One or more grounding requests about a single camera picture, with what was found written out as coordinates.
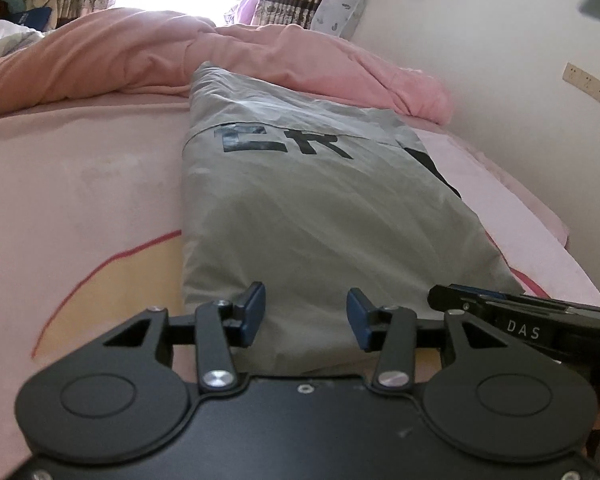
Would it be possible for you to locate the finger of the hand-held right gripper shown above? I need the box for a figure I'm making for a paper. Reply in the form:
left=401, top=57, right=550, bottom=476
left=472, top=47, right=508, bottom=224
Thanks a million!
left=427, top=284, right=496, bottom=320

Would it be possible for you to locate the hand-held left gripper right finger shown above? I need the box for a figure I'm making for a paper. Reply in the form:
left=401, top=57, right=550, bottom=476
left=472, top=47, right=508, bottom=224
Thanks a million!
left=346, top=287, right=513, bottom=392

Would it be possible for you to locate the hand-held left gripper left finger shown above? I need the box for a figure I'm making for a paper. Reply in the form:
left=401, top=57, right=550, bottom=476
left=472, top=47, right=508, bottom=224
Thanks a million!
left=100, top=281, right=267, bottom=393

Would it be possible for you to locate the grey and black jacket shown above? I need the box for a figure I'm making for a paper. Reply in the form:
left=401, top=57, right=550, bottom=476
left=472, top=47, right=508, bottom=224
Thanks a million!
left=180, top=61, right=527, bottom=376

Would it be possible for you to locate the pink printed bed sheet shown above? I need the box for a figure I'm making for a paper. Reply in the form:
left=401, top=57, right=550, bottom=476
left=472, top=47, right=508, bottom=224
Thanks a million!
left=0, top=85, right=600, bottom=376

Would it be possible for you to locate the pink quilt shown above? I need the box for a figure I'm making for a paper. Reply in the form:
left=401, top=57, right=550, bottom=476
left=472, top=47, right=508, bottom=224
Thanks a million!
left=0, top=7, right=455, bottom=126

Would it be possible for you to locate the purple pillow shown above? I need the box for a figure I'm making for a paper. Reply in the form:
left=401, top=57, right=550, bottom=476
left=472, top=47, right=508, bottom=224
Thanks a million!
left=224, top=0, right=267, bottom=26

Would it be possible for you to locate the white printed pillow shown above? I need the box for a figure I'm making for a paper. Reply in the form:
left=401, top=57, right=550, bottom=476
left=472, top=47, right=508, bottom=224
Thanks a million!
left=311, top=0, right=367, bottom=38

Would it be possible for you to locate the dark blue bag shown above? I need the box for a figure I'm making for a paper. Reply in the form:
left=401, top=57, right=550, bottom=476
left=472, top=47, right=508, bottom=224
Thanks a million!
left=11, top=7, right=52, bottom=32

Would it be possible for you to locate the white patterned blanket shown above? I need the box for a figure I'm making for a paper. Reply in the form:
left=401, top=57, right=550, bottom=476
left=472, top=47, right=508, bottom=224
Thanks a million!
left=0, top=21, right=45, bottom=65

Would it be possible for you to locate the beige wall socket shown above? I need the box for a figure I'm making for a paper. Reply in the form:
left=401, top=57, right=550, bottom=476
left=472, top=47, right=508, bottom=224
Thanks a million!
left=561, top=61, right=600, bottom=109

